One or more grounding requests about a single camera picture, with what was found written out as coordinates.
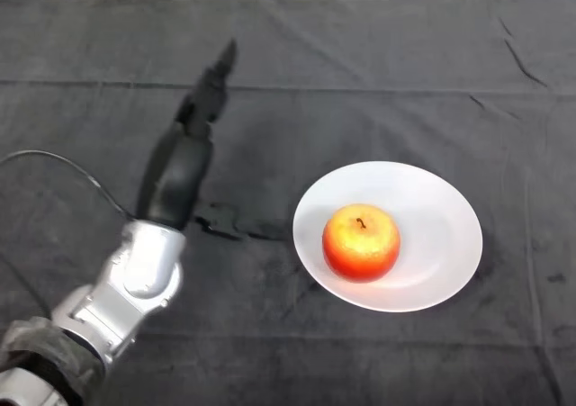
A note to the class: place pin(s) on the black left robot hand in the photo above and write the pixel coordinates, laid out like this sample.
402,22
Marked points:
177,176

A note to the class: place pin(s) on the red yellow apple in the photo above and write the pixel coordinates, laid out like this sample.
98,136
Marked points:
361,244

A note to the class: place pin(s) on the white round plate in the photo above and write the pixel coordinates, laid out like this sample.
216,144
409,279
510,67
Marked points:
441,244

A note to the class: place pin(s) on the black table cloth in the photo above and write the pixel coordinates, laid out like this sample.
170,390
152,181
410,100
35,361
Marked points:
360,86

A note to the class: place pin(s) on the grey fabric arm sleeve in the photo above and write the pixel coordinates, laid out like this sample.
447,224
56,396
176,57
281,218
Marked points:
49,347

